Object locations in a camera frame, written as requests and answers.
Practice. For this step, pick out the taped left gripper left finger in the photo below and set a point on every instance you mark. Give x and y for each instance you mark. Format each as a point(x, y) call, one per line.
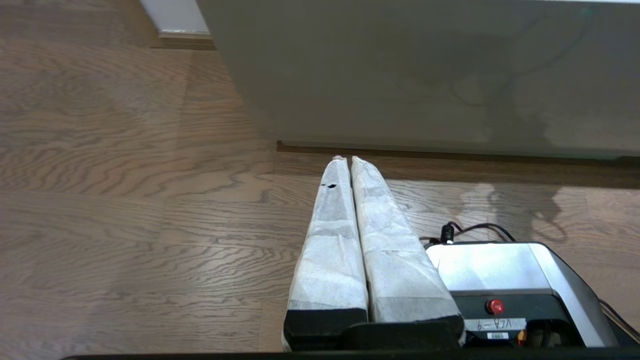
point(330, 250)

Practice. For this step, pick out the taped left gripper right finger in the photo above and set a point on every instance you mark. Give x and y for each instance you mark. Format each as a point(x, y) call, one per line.
point(395, 250)

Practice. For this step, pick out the beige glossy cabinet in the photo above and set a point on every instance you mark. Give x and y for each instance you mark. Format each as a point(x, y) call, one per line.
point(425, 75)

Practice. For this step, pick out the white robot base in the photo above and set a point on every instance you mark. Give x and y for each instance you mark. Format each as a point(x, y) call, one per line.
point(515, 285)

